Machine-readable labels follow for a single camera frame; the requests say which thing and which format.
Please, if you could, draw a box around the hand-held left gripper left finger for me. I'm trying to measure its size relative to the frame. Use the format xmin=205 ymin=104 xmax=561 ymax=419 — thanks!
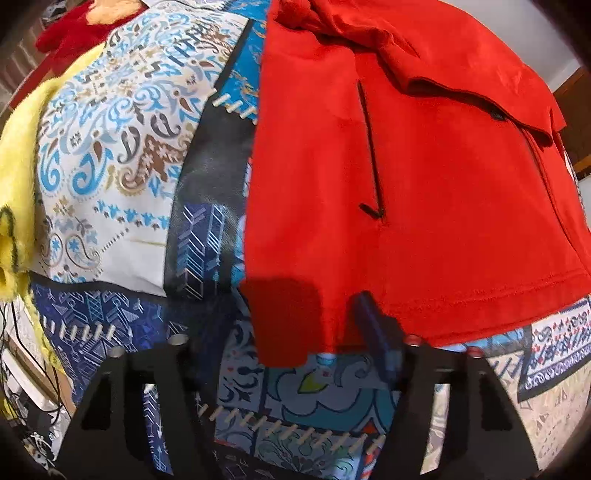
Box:
xmin=55 ymin=295 xmax=259 ymax=480

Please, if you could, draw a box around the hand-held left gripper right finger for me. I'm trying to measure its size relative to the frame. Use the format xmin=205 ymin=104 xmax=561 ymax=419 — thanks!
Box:
xmin=355 ymin=291 xmax=539 ymax=480

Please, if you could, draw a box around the red jacket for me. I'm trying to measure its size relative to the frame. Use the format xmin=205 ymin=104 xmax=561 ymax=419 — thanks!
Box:
xmin=238 ymin=0 xmax=591 ymax=367

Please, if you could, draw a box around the white device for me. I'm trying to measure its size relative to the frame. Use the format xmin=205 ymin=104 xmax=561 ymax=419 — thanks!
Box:
xmin=0 ymin=360 xmax=63 ymax=418

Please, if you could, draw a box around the blue patchwork blanket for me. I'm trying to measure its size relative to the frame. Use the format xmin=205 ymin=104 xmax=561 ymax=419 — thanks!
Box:
xmin=25 ymin=0 xmax=591 ymax=480

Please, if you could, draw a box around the yellow fuzzy blanket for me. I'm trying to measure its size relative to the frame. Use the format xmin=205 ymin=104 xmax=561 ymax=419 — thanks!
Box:
xmin=0 ymin=44 xmax=109 ymax=416

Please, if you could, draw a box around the wooden door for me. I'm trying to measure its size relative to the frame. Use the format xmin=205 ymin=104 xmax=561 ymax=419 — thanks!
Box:
xmin=551 ymin=67 xmax=591 ymax=176

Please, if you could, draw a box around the red plush toy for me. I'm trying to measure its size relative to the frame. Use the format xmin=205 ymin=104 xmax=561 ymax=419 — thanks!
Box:
xmin=36 ymin=0 xmax=144 ymax=77

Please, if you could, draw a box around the black cable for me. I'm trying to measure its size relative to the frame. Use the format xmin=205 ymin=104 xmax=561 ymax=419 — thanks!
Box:
xmin=0 ymin=300 xmax=75 ymax=444

